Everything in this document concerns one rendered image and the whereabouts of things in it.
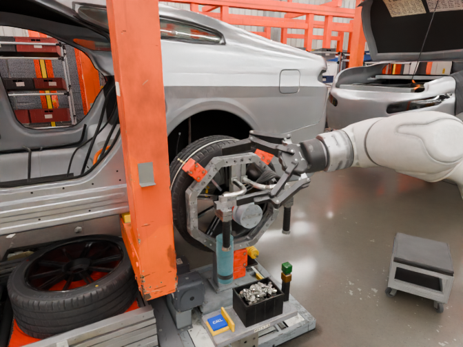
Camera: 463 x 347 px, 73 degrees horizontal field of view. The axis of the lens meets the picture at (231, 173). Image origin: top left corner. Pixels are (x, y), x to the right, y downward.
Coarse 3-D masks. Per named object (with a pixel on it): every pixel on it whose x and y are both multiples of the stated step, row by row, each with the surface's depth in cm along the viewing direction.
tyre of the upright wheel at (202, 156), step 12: (192, 144) 174; (204, 144) 167; (216, 144) 163; (228, 144) 163; (180, 156) 170; (192, 156) 162; (204, 156) 158; (216, 156) 161; (180, 180) 157; (192, 180) 159; (180, 192) 158; (180, 204) 159; (180, 216) 161; (180, 228) 164; (252, 228) 186; (192, 240) 169
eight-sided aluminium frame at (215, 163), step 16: (224, 160) 154; (240, 160) 159; (256, 160) 163; (208, 176) 155; (192, 192) 151; (192, 208) 154; (272, 208) 179; (192, 224) 157; (208, 240) 164; (240, 240) 179; (256, 240) 179
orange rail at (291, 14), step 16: (160, 0) 679; (176, 0) 686; (192, 0) 700; (208, 0) 714; (224, 0) 729; (240, 0) 746; (256, 0) 762; (272, 0) 779; (288, 0) 1041; (336, 0) 852; (208, 16) 937; (240, 16) 978; (256, 16) 1000; (288, 16) 1050; (336, 16) 876; (352, 16) 893
